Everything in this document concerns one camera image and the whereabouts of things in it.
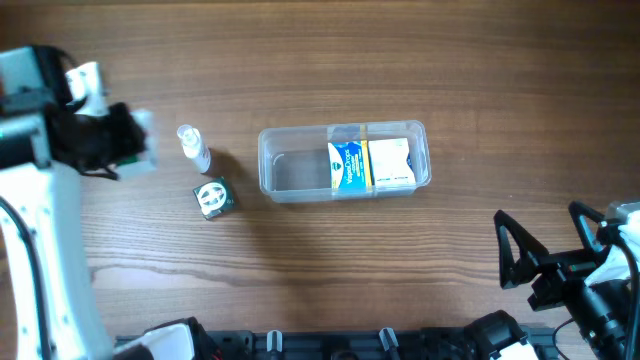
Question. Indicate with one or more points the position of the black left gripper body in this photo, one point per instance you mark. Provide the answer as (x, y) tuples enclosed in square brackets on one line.
[(118, 138)]

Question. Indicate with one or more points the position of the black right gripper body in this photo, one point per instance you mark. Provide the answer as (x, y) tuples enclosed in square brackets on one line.
[(558, 270)]

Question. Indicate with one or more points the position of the white green Panadol box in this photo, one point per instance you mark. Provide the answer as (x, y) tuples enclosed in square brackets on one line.
[(145, 161)]

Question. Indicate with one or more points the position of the blue VapoDrops box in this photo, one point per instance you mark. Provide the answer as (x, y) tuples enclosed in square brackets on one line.
[(350, 166)]

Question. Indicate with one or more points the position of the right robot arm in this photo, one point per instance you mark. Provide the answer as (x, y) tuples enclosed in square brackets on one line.
[(607, 314)]

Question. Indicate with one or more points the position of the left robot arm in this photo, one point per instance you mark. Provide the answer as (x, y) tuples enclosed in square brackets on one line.
[(56, 312)]

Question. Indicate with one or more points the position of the clear plastic container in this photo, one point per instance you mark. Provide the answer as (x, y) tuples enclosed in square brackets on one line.
[(294, 162)]

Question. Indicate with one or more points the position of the white medicine box in container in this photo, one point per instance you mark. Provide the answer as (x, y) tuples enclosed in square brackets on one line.
[(390, 162)]

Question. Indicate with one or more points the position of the green Zam-Buk ointment box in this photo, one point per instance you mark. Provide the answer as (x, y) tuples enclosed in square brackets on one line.
[(214, 198)]

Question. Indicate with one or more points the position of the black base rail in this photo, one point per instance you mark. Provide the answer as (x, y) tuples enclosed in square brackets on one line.
[(427, 343)]

